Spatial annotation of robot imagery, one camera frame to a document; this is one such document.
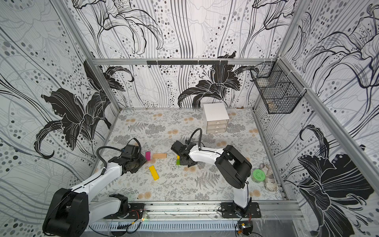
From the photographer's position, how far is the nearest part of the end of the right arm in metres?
0.65

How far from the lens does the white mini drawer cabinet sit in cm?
97

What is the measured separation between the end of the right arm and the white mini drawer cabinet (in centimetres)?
29
